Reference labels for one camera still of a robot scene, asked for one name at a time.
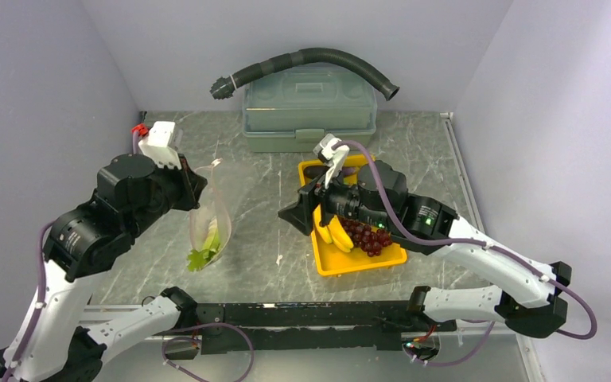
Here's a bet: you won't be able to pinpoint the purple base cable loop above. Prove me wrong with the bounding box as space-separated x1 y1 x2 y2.
161 322 256 382

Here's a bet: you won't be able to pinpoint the clear zip top bag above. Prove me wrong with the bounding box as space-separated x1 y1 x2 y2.
188 158 243 270

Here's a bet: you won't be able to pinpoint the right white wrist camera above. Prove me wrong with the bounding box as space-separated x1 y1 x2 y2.
313 134 350 189

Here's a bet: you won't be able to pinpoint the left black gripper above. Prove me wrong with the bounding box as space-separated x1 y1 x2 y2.
129 150 209 236

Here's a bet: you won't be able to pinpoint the red toy grapes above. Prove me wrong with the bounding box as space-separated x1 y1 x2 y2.
341 219 393 257

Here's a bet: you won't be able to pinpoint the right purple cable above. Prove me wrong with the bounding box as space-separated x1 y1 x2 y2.
334 139 598 368

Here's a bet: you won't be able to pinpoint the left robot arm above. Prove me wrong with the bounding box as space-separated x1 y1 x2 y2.
0 154 208 381

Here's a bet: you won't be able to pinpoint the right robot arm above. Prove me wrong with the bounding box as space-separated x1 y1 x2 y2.
278 160 571 338

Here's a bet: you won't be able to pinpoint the purple toy eggplant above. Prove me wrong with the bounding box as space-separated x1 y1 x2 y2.
302 165 360 179

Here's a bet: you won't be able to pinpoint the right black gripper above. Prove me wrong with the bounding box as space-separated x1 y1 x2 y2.
278 162 391 236

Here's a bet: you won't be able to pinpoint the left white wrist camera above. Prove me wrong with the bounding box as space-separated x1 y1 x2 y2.
130 121 183 170

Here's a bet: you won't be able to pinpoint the yellow plastic tray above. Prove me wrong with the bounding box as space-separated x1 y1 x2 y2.
298 154 408 276

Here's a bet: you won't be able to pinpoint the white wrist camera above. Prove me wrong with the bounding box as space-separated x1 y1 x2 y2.
130 121 183 170
313 134 350 189

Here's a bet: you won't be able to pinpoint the grey plastic storage box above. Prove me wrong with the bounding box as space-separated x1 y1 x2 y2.
243 65 377 153

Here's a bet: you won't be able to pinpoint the black corrugated hose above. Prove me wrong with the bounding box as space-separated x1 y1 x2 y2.
209 47 400 102

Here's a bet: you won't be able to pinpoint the yellow toy bananas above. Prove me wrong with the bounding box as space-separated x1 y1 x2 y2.
313 206 354 253

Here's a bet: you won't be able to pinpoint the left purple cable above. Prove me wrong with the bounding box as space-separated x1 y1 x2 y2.
0 221 56 382

